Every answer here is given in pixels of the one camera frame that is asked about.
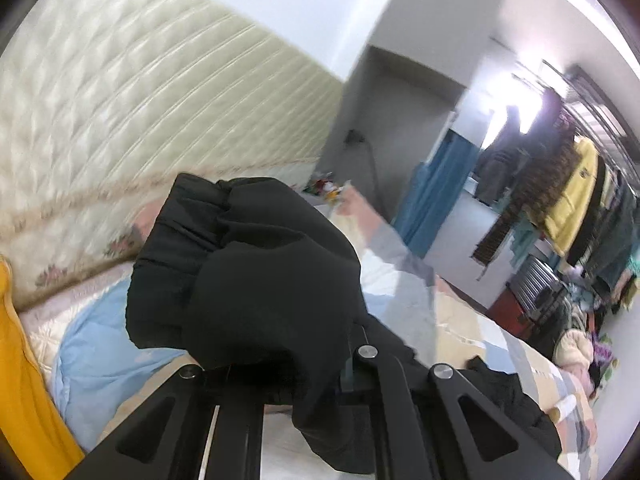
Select patchwork bed quilt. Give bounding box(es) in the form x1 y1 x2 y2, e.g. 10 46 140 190
95 185 598 480

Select black wall plug with cable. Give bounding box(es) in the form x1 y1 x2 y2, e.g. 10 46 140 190
346 130 381 211

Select colourful toys on nightstand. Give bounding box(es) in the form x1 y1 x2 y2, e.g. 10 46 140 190
306 172 351 203

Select light blue pillow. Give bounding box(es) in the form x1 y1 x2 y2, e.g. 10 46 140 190
50 277 201 453

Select black pants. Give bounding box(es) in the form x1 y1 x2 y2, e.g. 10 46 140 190
125 172 563 476

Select yellow cloth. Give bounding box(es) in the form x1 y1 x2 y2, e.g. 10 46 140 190
0 255 86 478

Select dark hanging coat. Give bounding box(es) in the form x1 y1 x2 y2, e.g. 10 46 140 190
475 105 531 206

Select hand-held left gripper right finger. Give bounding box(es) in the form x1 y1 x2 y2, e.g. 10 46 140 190
339 324 576 480

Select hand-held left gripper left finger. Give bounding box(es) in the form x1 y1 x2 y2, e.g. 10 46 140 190
65 364 266 480

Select pile of clothes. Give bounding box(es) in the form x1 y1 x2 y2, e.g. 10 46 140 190
530 255 640 391

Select blue curtain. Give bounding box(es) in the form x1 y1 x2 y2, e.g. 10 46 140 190
394 130 476 258

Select cream quilted headboard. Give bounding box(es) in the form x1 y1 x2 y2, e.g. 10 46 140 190
0 0 346 306

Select yellow hanging jacket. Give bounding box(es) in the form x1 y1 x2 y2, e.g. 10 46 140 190
542 137 608 256

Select clothes rack rail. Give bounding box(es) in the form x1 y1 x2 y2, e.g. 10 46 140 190
492 37 640 186

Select red cabinet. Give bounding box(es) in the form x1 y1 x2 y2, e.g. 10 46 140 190
487 285 536 338

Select brown patterned hanging garment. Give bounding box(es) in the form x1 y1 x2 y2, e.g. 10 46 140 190
470 140 576 266

